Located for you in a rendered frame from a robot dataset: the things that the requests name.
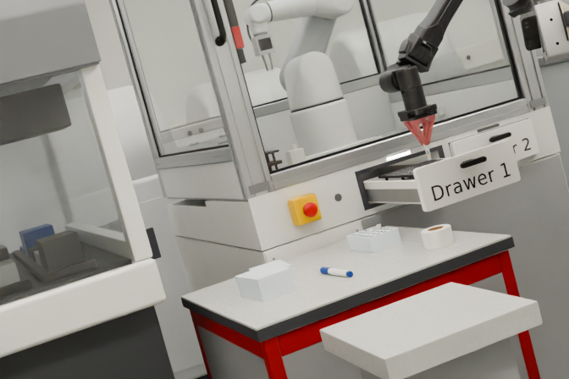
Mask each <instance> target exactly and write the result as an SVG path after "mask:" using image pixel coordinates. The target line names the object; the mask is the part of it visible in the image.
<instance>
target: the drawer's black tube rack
mask: <svg viewBox="0 0 569 379"><path fill-rule="evenodd" d="M441 160H444V159H434V160H429V161H426V162H421V163H418V164H416V165H412V166H410V167H407V168H402V169H400V170H397V171H394V172H391V173H386V174H384V175H381V176H378V178H379V179H385V180H386V181H388V180H389V178H401V180H415V178H414V175H413V170H414V169H415V168H419V167H422V166H425V165H428V164H431V163H434V162H438V161H441ZM405 178H406V179H405Z"/></svg>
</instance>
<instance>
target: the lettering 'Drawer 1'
mask: <svg viewBox="0 0 569 379"><path fill-rule="evenodd" d="M503 165H504V169H505V174H506V176H504V178H505V177H508V176H511V175H510V174H507V171H506V167H505V163H502V164H500V166H503ZM481 175H483V176H484V178H483V179H486V175H485V174H483V173H481V174H480V175H479V176H478V182H479V183H480V184H481V185H485V184H487V183H488V182H486V183H484V184H482V183H481V182H480V180H483V179H480V176H481ZM469 180H470V182H471V184H472V187H473V188H475V176H474V177H473V183H472V180H471V179H470V178H469V179H468V186H467V183H466V181H465V180H463V182H464V184H465V185H466V187H467V190H469V189H470V183H469ZM455 184H459V186H456V187H455V188H454V191H455V193H456V194H459V193H460V192H463V191H462V187H461V183H459V182H455V183H453V185H455ZM435 187H440V189H441V191H442V196H440V197H439V198H438V199H436V197H435V193H434V188H435ZM459 187H460V191H459V192H456V188H459ZM431 189H432V192H433V195H434V201H436V200H440V199H441V198H442V197H443V196H444V191H443V188H442V187H441V186H440V185H435V186H432V187H431Z"/></svg>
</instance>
